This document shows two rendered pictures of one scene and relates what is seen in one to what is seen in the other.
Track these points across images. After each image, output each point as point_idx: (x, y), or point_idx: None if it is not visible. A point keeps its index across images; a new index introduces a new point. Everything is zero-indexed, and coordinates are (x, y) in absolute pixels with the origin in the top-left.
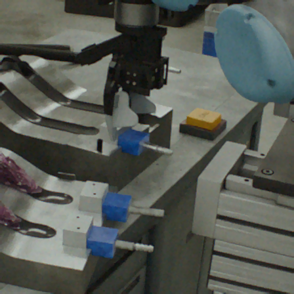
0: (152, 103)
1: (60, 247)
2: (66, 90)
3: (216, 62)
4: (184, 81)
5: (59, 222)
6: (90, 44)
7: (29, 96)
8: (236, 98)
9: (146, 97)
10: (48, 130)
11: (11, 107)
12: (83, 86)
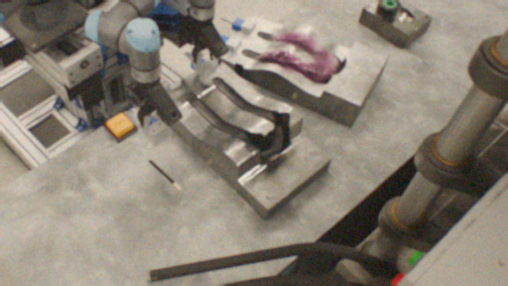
0: (188, 52)
1: (257, 25)
2: (212, 132)
3: (15, 248)
4: (78, 210)
5: (253, 39)
6: (219, 46)
7: (243, 118)
8: (59, 170)
9: (190, 52)
10: (239, 90)
11: (259, 109)
12: (170, 218)
